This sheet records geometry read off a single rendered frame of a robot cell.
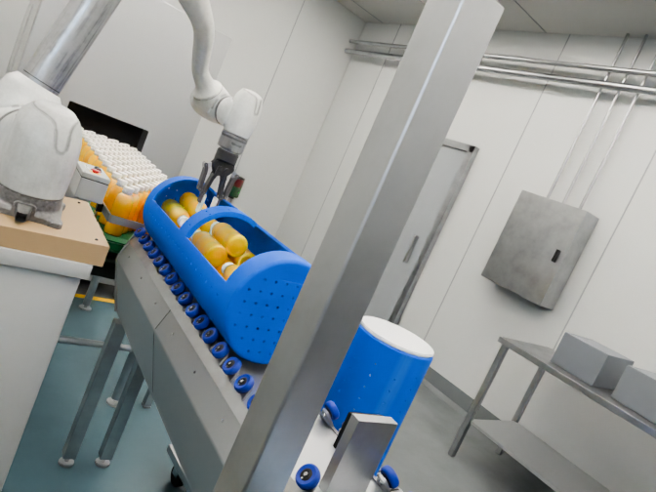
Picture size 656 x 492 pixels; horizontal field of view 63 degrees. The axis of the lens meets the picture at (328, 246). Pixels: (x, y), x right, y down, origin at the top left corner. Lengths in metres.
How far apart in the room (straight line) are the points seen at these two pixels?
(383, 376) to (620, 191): 3.27
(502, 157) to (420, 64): 4.70
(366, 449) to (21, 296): 0.91
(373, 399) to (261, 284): 0.70
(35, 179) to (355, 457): 0.98
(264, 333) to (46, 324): 0.56
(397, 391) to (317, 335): 1.23
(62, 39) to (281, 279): 0.86
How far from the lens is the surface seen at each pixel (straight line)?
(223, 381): 1.29
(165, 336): 1.58
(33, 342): 1.57
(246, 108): 1.82
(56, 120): 1.46
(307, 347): 0.61
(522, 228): 4.69
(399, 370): 1.79
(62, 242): 1.46
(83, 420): 2.35
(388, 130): 0.61
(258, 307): 1.30
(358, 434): 1.01
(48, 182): 1.48
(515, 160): 5.21
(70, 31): 1.65
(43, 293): 1.51
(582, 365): 3.73
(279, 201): 7.32
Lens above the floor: 1.46
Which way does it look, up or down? 8 degrees down
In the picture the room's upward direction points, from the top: 24 degrees clockwise
